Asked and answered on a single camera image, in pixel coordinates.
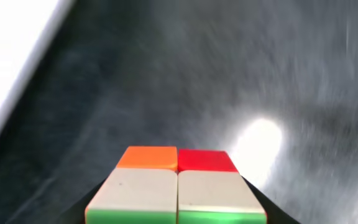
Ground many-coloured puzzle cube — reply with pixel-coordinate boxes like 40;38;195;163
85;146;268;224

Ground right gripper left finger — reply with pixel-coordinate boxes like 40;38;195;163
57;179;105;224

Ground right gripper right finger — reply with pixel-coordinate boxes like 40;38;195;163
242;176;301;224

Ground white shelf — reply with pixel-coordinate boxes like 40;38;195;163
0;0;76;162

